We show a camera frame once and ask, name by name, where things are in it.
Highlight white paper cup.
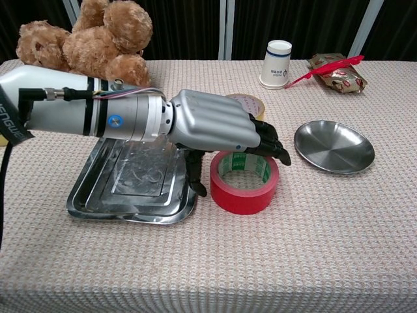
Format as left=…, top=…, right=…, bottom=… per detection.
left=259, top=39, right=293, bottom=91

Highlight red feather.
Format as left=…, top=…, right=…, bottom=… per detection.
left=284, top=54, right=365, bottom=89

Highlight beige waffle tablecloth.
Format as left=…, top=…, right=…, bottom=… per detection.
left=0, top=59, right=417, bottom=313

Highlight round steel dish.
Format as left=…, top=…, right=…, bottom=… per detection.
left=293, top=119, right=376, bottom=175

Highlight gold red wrapped packet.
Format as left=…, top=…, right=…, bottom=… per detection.
left=308, top=52, right=368, bottom=95

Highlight brown teddy bear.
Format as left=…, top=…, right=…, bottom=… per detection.
left=15, top=0, right=154, bottom=89

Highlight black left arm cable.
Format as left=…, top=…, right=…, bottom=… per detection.
left=0, top=86, right=164, bottom=254

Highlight rectangular steel tray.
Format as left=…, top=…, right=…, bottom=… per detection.
left=66, top=136, right=198, bottom=226

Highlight grey partition post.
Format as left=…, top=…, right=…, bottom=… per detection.
left=218, top=0, right=236, bottom=61
left=63, top=0, right=81, bottom=33
left=347, top=0, right=385, bottom=59

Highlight yellow clear tape roll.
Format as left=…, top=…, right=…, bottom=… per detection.
left=224, top=93, right=266, bottom=120

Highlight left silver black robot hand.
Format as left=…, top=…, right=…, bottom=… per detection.
left=164, top=89, right=293, bottom=198

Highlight red tape roll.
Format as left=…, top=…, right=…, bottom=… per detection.
left=209, top=150, right=280, bottom=216

